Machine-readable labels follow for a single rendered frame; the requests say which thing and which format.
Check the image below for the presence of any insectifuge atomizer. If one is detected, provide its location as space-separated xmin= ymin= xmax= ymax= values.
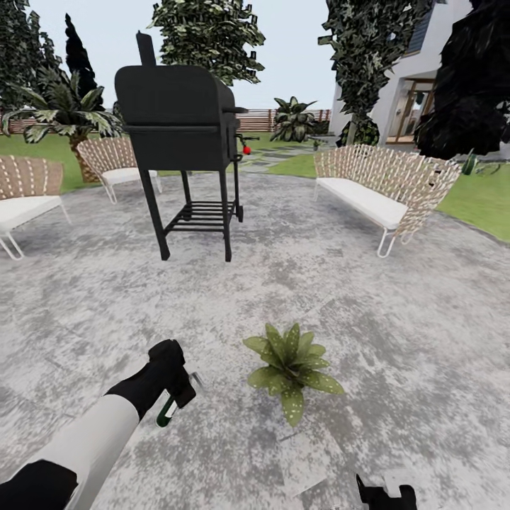
xmin=157 ymin=395 xmax=180 ymax=427

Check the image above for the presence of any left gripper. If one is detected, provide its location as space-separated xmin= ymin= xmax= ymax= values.
xmin=166 ymin=372 xmax=196 ymax=408

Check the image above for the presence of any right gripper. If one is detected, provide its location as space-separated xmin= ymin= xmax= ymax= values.
xmin=356 ymin=476 xmax=417 ymax=510

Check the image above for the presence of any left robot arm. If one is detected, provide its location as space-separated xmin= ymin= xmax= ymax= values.
xmin=0 ymin=340 xmax=212 ymax=510

